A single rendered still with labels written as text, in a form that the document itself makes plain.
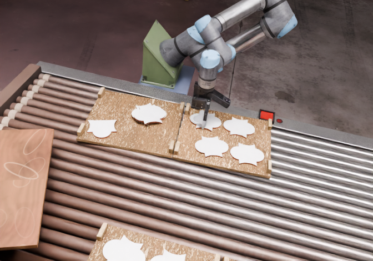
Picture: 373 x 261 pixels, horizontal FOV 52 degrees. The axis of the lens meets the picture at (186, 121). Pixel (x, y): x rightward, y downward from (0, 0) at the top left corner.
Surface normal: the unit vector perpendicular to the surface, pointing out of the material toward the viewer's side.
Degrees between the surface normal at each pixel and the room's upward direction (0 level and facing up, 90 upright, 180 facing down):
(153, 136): 0
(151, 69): 90
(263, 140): 0
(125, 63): 0
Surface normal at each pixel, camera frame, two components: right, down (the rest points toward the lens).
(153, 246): 0.11, -0.74
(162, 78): -0.20, 0.63
